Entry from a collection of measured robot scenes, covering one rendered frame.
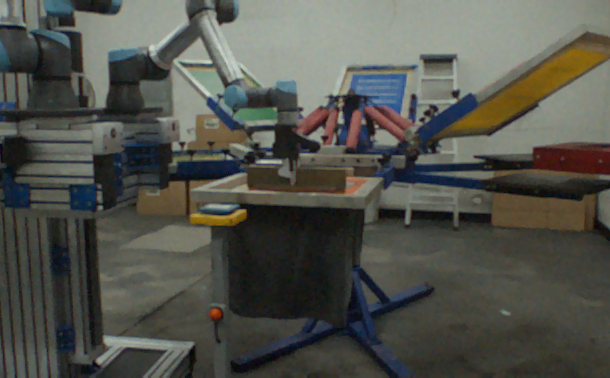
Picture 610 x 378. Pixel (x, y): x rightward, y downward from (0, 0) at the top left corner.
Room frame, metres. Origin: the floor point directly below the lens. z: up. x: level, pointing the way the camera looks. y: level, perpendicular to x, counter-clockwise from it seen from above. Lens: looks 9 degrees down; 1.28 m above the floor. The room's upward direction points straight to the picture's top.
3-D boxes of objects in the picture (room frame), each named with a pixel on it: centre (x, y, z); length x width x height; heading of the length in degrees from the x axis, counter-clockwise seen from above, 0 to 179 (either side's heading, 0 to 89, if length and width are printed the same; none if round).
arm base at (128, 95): (2.34, 0.68, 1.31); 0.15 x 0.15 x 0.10
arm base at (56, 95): (1.85, 0.76, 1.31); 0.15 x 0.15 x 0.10
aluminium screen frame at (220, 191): (2.26, -0.02, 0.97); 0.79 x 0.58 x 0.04; 165
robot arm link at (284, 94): (2.08, 0.05, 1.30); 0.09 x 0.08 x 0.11; 57
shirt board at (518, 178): (2.81, -0.76, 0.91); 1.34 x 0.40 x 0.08; 45
